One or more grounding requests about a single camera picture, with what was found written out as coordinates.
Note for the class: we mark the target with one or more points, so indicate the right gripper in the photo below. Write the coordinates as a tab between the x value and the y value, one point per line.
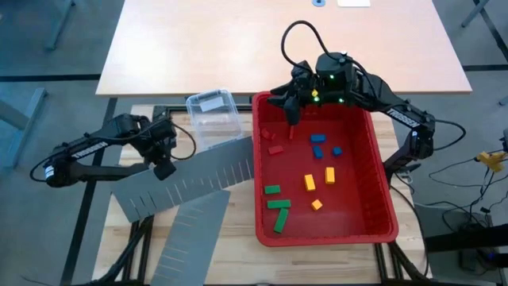
305	83

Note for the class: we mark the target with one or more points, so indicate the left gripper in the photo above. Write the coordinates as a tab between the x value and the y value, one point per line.
162	143

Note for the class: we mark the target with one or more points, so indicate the long red block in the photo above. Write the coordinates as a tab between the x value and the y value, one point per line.
268	134

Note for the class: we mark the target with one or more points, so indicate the small red block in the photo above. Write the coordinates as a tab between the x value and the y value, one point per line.
275	149

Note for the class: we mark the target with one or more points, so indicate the grey slotted divider panel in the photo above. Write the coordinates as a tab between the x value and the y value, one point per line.
206	171

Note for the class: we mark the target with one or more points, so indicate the clear plastic container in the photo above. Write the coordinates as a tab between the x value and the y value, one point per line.
214	123

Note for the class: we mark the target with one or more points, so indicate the small blue block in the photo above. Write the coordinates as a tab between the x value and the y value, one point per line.
337	151

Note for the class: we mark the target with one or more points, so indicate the green block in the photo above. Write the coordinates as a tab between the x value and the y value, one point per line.
278	204
281	220
272	189

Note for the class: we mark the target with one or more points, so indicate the small yellow block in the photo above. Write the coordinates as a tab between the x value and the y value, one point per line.
316	204

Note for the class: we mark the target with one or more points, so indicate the long grey slotted divider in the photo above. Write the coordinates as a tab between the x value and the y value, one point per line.
190	246

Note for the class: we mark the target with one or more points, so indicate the red plastic bin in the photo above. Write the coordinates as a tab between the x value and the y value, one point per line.
357	206

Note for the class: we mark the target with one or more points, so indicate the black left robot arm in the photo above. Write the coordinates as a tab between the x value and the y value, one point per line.
91	149

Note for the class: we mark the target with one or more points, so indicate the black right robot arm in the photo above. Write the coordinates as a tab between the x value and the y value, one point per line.
401	115

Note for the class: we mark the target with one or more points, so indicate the light wooden desk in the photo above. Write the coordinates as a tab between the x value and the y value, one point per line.
198	47

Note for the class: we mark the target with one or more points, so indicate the grey desk grommet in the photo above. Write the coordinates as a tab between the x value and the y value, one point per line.
318	2

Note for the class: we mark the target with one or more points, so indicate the white paper sheet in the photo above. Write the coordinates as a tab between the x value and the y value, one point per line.
353	2

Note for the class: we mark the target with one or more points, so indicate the grey metal furniture leg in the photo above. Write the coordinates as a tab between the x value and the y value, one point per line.
474	12
24	119
61	24

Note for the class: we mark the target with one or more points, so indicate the yellow connector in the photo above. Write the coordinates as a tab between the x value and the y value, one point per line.
489	159

